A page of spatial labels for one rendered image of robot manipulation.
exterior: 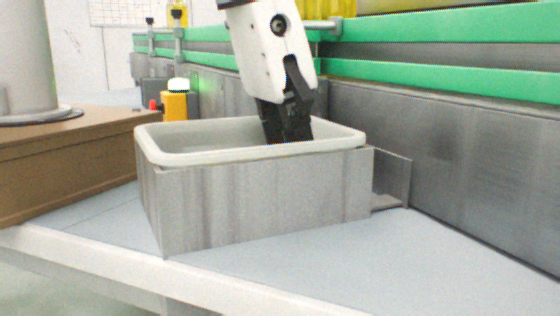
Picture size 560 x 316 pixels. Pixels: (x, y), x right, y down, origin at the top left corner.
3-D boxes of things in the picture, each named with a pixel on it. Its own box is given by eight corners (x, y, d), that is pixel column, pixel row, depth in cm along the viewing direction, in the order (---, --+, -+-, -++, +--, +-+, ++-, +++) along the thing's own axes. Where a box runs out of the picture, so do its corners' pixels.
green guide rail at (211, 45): (275, 76, 64) (275, 18, 62) (269, 77, 64) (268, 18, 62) (135, 50, 218) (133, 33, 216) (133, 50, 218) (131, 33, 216)
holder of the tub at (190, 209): (411, 210, 50) (416, 143, 48) (162, 257, 39) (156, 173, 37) (333, 171, 65) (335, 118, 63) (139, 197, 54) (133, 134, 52)
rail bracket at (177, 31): (186, 64, 112) (183, 8, 109) (157, 65, 109) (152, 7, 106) (183, 63, 116) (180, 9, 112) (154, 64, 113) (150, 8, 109)
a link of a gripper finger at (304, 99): (315, 72, 39) (314, 121, 43) (274, 36, 44) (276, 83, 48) (304, 76, 39) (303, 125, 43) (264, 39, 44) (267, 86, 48)
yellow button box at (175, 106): (199, 126, 99) (198, 92, 97) (165, 128, 96) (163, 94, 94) (192, 121, 105) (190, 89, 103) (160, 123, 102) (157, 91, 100)
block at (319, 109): (330, 126, 65) (331, 77, 63) (270, 131, 61) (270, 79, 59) (318, 122, 68) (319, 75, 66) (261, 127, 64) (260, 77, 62)
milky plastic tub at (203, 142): (373, 214, 48) (377, 135, 45) (160, 254, 39) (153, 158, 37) (301, 172, 63) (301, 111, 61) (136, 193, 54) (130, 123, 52)
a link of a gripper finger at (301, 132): (316, 100, 43) (329, 161, 46) (301, 96, 46) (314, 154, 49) (287, 110, 42) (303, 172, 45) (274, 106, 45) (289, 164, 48)
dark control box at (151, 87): (175, 109, 123) (173, 78, 121) (145, 111, 120) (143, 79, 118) (170, 105, 130) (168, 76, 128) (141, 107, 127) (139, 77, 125)
